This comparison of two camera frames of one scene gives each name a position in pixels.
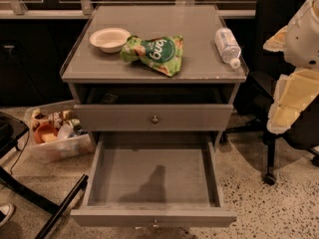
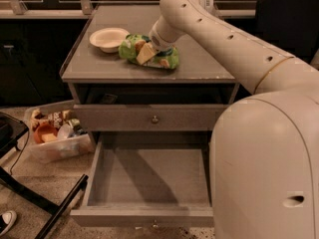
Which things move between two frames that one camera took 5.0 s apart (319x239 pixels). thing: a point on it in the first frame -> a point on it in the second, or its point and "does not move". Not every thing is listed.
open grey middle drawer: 153,179 does not move
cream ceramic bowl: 110,39 does not move
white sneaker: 6,210 -> 7,219
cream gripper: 303,37 -> 157,43
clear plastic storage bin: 53,132 does not move
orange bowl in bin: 45,132 does not move
